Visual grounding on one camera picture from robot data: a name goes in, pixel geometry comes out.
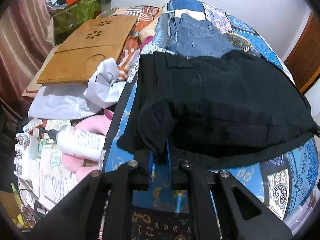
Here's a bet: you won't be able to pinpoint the pink plush pillow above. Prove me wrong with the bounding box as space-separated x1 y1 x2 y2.
61 109 113 182

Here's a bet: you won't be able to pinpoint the black pants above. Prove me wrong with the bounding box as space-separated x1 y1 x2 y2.
117 50 318 168

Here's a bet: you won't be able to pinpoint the wooden door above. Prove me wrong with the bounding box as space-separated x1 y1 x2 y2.
285 13 320 94

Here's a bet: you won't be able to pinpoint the wooden lap desk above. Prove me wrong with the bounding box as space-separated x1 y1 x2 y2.
37 15 137 85

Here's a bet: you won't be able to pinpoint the white lotion pump bottle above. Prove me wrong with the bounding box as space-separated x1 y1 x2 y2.
39 125 105 161

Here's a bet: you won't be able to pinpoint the blue patchwork bedspread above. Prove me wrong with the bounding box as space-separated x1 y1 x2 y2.
98 0 320 240

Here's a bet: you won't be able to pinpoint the white plastic bag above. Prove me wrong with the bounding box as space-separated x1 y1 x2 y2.
28 57 126 120

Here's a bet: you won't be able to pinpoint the blue folded jeans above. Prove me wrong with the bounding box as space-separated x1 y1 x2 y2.
167 14 236 58

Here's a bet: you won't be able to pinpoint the striped maroon curtain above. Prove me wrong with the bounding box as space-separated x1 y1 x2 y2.
1 0 54 119

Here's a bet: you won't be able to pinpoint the green cardboard box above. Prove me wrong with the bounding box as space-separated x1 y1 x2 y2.
53 0 101 35

